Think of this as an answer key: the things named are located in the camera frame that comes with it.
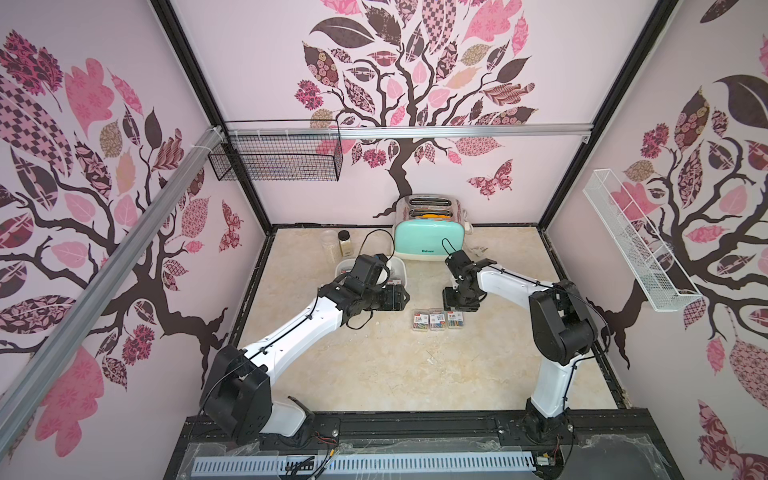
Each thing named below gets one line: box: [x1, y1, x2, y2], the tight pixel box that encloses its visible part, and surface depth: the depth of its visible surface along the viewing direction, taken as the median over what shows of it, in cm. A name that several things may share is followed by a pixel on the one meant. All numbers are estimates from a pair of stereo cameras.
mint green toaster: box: [393, 193, 466, 261], surface depth 103 cm
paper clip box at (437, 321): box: [429, 313, 446, 331], surface depth 94 cm
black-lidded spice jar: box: [338, 230, 353, 257], surface depth 109 cm
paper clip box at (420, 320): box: [412, 309, 430, 332], surface depth 94 cm
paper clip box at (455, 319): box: [446, 311, 464, 329], surface depth 94 cm
